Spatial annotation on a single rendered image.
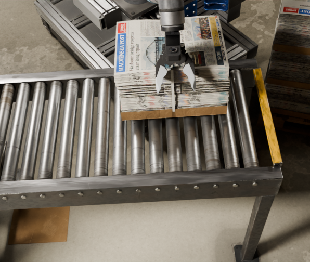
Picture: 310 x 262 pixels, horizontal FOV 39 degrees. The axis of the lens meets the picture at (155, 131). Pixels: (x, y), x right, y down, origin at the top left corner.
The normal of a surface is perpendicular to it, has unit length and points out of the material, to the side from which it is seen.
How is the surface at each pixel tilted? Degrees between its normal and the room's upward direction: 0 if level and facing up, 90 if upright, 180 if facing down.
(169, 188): 90
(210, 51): 5
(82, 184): 0
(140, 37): 6
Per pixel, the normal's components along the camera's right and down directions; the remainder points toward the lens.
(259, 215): 0.03, 0.82
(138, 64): -0.06, -0.65
